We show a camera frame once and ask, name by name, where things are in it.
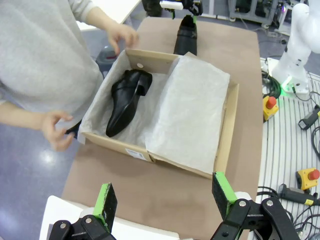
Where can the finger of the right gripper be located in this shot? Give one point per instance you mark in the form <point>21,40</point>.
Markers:
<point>173,14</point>
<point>195,13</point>

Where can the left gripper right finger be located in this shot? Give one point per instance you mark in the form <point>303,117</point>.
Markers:
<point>225,195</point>

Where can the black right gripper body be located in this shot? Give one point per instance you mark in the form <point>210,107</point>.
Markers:
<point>191,3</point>

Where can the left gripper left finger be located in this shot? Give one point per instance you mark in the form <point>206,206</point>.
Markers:
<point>105,207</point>

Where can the black leather shoe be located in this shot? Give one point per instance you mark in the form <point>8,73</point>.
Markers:
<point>122,105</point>
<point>186,40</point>

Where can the person's right forearm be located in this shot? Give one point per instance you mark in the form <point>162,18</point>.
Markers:
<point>20,115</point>

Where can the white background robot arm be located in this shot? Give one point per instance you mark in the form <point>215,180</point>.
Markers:
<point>297,37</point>

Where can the person's left forearm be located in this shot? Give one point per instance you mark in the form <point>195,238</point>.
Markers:
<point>103,21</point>

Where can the brown cardboard shoe box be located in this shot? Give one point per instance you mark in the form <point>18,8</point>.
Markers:
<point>150,55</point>

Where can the person's left hand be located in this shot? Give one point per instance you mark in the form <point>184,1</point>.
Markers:
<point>122,32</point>

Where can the person's right hand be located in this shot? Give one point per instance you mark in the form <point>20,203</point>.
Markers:
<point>51,130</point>

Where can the black office chair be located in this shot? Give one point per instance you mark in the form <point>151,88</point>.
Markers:
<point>152,7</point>

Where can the metal equipment rack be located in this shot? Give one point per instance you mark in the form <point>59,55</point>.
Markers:
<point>250,10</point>

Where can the black handheld enabling device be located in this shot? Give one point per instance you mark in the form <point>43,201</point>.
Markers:
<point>308,120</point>
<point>292,193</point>

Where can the grey waste bin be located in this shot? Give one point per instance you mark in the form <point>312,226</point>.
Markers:
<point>106,56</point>

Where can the yellow emergency stop button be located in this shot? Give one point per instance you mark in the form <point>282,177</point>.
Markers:
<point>308,178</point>
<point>271,107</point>

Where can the person in grey sweatshirt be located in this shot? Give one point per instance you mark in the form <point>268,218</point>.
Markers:
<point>37,50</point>

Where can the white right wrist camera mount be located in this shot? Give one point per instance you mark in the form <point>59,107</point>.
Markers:
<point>171,3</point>

